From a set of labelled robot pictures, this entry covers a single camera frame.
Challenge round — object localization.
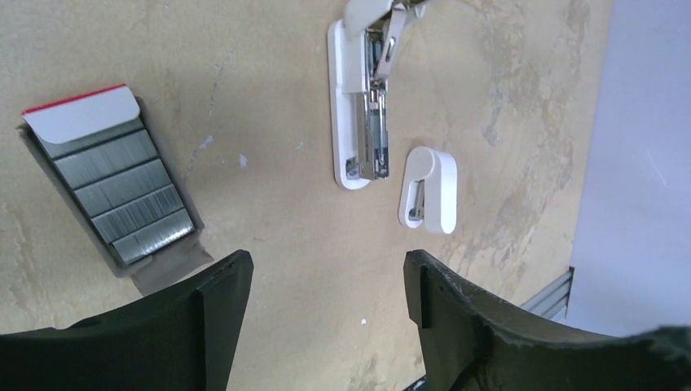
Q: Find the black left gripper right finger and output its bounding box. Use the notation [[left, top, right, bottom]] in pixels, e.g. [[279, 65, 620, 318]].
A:
[[403, 249, 690, 390]]

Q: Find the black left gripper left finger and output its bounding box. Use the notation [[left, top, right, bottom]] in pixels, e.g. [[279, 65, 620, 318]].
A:
[[1, 250, 253, 390]]

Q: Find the aluminium frame rail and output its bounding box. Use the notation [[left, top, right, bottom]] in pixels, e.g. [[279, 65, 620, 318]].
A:
[[521, 267, 574, 323]]

